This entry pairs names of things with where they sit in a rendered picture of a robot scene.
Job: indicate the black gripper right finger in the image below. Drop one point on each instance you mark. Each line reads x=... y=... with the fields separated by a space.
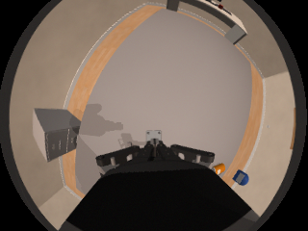
x=201 y=157

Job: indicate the orange pill bottle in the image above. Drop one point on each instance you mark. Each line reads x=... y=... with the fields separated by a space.
x=219 y=168

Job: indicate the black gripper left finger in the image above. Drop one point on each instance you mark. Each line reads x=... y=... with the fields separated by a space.
x=108 y=161

